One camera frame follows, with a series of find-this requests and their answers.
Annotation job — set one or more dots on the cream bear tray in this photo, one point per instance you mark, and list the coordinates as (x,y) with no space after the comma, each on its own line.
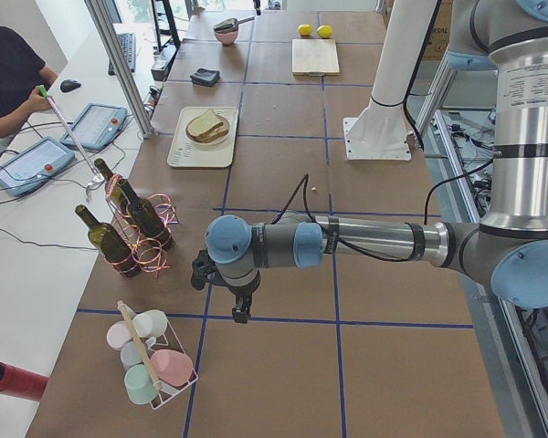
(187,153)

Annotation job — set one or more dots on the pink bowl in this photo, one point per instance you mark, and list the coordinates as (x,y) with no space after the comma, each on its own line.
(226,38)

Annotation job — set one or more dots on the black keyboard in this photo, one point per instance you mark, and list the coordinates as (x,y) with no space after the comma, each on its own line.
(127,42)

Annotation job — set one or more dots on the person in black shirt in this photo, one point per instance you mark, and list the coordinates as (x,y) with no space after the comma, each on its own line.
(22,72)

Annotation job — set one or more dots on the wooden cutting board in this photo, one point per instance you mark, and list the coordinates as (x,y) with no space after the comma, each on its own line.
(314,57)

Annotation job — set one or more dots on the yellow lemon further right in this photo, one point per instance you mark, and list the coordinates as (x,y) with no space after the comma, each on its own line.
(305,30)

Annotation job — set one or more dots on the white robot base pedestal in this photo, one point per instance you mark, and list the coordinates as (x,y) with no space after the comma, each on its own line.
(379,132)

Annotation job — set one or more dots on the white wire cup rack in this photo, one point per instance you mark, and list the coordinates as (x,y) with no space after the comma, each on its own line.
(147,347)

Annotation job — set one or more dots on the metal scoop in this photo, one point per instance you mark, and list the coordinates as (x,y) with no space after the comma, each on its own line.
(231,24)

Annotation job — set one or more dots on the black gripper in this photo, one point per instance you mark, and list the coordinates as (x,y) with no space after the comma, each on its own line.
(242,290)

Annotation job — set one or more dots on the white round plate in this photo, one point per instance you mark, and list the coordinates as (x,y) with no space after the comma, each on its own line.
(213,142)

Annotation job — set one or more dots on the copper wire bottle rack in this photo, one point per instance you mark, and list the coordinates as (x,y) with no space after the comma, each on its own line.
(147,252)

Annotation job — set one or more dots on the teach pendant tablet near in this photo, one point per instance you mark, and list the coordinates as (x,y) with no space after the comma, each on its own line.
(33,167)

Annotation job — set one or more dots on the light pink cup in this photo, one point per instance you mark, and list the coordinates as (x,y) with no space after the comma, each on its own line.
(118,335)

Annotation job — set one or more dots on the grey cup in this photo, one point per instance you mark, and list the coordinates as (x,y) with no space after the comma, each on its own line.
(130,356)

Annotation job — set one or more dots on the bread slice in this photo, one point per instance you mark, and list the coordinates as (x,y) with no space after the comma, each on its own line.
(213,134)
(203,124)

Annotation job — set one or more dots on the teach pendant tablet far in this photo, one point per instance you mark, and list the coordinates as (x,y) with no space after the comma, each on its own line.
(97,125)

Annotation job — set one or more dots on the aluminium frame post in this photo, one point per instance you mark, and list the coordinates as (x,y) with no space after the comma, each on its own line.
(102,21)

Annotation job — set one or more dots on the dark wine bottle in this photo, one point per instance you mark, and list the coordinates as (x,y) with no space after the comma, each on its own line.
(114,194)
(144,215)
(109,242)

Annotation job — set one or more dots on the black computer mouse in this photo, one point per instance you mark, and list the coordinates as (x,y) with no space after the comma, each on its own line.
(68,85)

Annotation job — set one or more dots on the mint green cup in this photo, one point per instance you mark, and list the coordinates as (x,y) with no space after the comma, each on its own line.
(139,386)

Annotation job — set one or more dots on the grey folded cloth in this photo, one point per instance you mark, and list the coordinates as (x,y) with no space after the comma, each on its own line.
(205,77)

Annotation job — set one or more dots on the white cup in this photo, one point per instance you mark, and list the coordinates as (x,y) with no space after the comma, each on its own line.
(150,323)

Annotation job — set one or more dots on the teach pendant tablet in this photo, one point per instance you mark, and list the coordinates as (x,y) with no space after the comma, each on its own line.
(97,125)
(33,167)

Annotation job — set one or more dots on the red cylinder bottle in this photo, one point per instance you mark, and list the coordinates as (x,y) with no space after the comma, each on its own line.
(21,383)

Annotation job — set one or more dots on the yellow lemon near board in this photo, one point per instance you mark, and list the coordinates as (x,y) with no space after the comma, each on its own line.
(324,31)

